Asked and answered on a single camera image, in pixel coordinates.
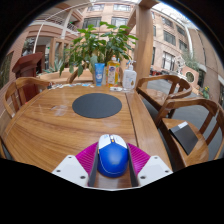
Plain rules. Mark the yellow dish soap bottle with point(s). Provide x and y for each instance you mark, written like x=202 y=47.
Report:
x=112 y=73

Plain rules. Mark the brick monument with round emblem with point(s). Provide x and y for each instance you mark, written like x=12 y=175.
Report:
x=190 y=77

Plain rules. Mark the green potted plant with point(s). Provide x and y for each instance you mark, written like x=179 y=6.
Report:
x=95 y=43

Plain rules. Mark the dark red wooden lectern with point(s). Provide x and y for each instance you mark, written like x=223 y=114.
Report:
x=28 y=65

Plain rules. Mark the round dark grey mouse pad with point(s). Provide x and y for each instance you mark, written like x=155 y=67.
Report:
x=96 y=105

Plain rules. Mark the black notebook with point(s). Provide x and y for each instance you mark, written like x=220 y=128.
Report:
x=185 y=136

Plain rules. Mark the clear bag with white items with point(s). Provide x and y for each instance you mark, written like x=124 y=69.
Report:
x=116 y=89

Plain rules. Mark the yellow flowering plant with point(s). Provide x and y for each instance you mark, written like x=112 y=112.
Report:
x=205 y=92

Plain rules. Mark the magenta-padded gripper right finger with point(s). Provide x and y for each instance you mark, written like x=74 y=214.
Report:
x=151 y=170

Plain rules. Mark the blue and white computer mouse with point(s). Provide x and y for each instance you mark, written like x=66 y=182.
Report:
x=112 y=158

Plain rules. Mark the wooden armchair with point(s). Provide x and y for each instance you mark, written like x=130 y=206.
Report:
x=20 y=85
x=74 y=76
x=156 y=95
x=180 y=146

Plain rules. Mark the long wooden planter box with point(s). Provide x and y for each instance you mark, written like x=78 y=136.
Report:
x=55 y=76

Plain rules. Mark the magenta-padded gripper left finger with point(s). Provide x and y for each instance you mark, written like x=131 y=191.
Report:
x=71 y=170

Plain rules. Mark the blue squeeze tube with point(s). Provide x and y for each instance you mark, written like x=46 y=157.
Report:
x=99 y=75

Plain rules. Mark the white pump dispenser bottle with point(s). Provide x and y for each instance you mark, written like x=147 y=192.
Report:
x=129 y=79

